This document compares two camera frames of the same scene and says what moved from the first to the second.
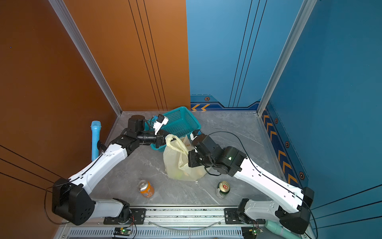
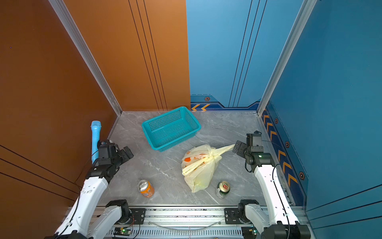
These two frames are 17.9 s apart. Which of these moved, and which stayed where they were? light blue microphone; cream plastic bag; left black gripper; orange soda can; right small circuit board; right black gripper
Moved: cream plastic bag; left black gripper; right black gripper
Stayed: orange soda can; right small circuit board; light blue microphone
